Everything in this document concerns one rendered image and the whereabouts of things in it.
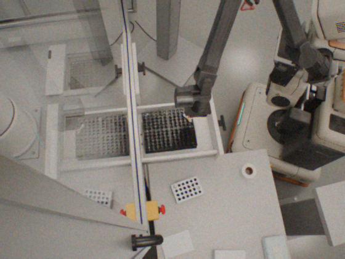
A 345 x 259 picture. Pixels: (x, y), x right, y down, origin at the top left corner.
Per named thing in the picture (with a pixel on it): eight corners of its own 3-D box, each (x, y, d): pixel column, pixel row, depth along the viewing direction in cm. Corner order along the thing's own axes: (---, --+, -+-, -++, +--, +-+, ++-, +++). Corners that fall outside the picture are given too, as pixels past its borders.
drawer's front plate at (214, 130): (207, 103, 131) (211, 92, 120) (219, 160, 120) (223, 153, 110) (204, 103, 130) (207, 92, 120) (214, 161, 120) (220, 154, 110)
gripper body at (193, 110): (210, 115, 105) (215, 108, 98) (185, 116, 104) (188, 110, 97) (207, 100, 107) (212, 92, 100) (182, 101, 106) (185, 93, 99)
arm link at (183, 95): (213, 79, 87) (206, 69, 94) (178, 81, 86) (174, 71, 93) (209, 111, 94) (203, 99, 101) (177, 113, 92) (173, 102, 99)
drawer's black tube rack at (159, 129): (190, 114, 126) (191, 108, 120) (195, 150, 120) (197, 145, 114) (142, 118, 124) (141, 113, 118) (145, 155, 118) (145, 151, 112)
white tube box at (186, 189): (196, 177, 123) (196, 176, 119) (202, 194, 120) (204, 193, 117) (170, 186, 121) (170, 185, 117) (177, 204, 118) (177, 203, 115)
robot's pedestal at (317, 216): (295, 195, 197) (361, 173, 126) (307, 234, 186) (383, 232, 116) (259, 204, 194) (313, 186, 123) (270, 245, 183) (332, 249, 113)
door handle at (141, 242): (162, 231, 58) (162, 230, 40) (163, 243, 57) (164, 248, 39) (140, 234, 58) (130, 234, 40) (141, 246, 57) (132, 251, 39)
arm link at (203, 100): (213, 101, 93) (211, 86, 94) (194, 102, 92) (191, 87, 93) (209, 108, 99) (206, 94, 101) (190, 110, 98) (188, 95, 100)
